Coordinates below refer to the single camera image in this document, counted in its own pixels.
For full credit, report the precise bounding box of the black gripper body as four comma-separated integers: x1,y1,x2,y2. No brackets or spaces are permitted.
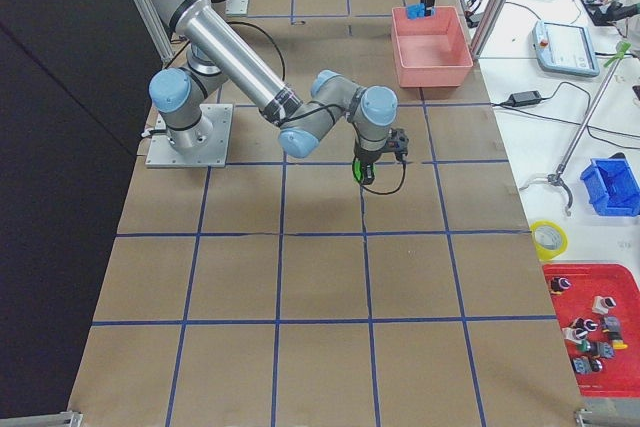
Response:
353,140,395,169

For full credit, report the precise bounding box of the blue toy block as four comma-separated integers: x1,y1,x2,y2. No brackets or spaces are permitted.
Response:
405,3,436,20

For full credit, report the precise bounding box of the pink plastic box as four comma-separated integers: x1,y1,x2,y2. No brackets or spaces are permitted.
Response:
391,6,473,88

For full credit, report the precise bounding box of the black power adapter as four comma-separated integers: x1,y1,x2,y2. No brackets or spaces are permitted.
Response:
506,90,543,107

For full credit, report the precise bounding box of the teach pendant tablet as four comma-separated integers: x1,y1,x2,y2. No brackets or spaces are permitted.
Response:
532,20,600,77

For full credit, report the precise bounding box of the grabber reach tool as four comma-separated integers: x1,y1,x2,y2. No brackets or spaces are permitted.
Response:
518,40,632,218

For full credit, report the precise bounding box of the yellow tape roll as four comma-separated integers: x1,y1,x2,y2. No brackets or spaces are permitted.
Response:
530,220,569,261

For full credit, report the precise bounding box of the blue storage bin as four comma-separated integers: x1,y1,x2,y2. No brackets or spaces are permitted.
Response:
580,153,639,217

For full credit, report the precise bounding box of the red parts tray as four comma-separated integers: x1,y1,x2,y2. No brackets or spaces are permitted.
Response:
543,263,639,398

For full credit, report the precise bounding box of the black braided cable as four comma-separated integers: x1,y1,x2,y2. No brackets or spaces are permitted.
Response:
227,20,407,196

